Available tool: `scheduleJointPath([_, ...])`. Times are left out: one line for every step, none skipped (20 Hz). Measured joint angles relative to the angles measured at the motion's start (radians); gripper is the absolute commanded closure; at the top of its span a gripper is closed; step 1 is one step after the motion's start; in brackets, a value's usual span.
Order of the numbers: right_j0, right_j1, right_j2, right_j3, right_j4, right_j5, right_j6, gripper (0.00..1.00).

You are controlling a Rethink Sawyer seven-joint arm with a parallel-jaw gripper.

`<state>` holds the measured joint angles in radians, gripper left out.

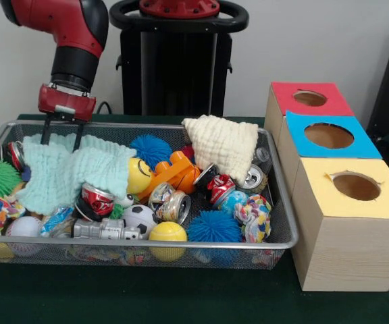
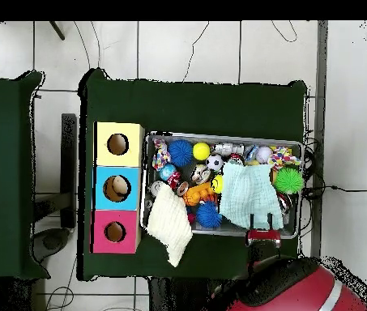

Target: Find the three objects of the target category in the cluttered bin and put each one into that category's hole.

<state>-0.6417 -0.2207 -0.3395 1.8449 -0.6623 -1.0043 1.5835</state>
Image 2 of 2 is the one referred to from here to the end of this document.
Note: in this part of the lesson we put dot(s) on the mint green waffle cloth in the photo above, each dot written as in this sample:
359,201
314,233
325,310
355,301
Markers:
248,194

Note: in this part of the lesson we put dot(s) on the cream yellow waffle cloth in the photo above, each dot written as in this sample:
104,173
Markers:
170,223

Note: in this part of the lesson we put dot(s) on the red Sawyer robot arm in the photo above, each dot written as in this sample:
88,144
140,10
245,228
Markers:
313,291

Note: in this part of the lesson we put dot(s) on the clear mesh bin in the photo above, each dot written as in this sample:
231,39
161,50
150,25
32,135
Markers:
293,223

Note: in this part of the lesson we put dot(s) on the wooden box with three holes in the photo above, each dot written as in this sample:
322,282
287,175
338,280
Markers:
131,175

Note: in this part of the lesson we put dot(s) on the blue spiky rubber ball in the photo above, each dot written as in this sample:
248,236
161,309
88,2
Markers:
181,153
209,215

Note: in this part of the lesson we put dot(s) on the green spiky rubber ball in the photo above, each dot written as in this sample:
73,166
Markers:
289,181

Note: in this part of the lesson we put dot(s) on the yellow smiley ball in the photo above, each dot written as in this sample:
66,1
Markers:
217,184

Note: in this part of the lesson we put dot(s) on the orange plastic toy block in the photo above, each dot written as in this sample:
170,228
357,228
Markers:
199,194

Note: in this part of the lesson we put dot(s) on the white ball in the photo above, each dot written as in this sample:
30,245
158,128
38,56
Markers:
264,155

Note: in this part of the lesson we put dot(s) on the small soccer ball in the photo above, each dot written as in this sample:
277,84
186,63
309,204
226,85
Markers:
215,162

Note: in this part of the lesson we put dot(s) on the dark green tablecloth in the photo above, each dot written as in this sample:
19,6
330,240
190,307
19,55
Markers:
196,103

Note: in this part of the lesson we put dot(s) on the green covered side table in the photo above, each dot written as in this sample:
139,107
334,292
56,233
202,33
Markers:
1,175

